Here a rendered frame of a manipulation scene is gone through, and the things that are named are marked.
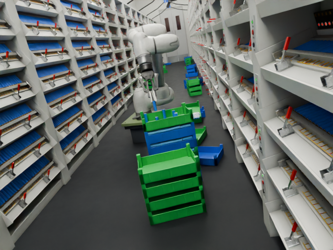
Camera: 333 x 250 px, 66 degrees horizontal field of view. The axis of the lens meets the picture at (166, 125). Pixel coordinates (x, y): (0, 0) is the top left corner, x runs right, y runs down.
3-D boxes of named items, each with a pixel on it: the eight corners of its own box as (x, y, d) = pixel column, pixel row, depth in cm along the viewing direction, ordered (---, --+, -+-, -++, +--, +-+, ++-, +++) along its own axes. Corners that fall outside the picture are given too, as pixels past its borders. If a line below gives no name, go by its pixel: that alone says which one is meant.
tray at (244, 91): (260, 124, 105) (248, 94, 102) (233, 94, 163) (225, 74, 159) (309, 103, 101) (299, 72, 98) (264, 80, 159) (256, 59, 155)
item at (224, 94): (234, 120, 178) (226, 102, 174) (221, 100, 235) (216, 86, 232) (262, 107, 174) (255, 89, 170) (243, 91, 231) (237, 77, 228)
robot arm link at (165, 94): (151, 101, 259) (172, 97, 262) (154, 110, 247) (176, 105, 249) (138, 23, 213) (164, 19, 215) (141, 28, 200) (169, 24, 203)
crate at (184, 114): (143, 132, 149) (141, 119, 147) (141, 123, 168) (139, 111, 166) (194, 121, 152) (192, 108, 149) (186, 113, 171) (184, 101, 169)
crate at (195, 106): (202, 122, 275) (201, 116, 270) (183, 124, 278) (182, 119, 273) (199, 105, 298) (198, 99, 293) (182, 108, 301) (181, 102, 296)
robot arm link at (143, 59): (137, 61, 164) (138, 70, 163) (136, 55, 155) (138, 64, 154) (150, 58, 165) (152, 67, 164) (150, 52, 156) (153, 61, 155)
